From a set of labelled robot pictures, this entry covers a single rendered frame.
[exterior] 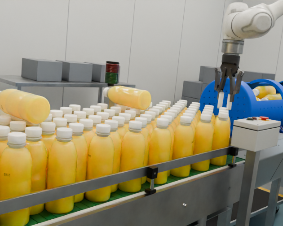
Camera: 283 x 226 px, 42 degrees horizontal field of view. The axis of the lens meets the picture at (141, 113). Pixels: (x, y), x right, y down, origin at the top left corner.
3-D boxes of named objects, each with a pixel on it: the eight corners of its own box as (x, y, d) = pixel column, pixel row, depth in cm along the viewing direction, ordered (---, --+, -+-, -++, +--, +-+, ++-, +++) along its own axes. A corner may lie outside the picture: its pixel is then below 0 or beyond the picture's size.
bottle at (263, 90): (263, 87, 221) (248, 88, 207) (274, 84, 216) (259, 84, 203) (266, 99, 220) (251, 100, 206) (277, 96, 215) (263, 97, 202)
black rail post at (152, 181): (156, 192, 113) (158, 167, 112) (149, 194, 111) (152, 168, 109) (150, 189, 114) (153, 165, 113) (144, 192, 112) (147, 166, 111)
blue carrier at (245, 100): (314, 124, 235) (315, 79, 233) (250, 139, 171) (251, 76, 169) (270, 122, 254) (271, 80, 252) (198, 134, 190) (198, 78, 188)
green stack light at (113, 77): (120, 84, 172) (121, 73, 171) (110, 84, 167) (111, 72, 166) (111, 82, 176) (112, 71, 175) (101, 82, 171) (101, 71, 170)
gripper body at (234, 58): (244, 55, 158) (241, 77, 160) (227, 54, 164) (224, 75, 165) (236, 54, 153) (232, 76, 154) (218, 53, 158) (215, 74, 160)
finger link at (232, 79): (232, 68, 160) (235, 68, 159) (233, 94, 161) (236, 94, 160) (227, 68, 158) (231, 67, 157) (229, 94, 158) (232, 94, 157)
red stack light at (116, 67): (121, 73, 171) (122, 64, 170) (111, 72, 166) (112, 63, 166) (112, 71, 175) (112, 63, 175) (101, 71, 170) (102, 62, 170)
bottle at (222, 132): (218, 159, 156) (224, 115, 153) (229, 164, 150) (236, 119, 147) (204, 160, 152) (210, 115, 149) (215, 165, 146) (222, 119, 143)
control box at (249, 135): (277, 145, 148) (281, 120, 147) (254, 152, 134) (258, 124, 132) (254, 140, 155) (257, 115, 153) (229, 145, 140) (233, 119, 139)
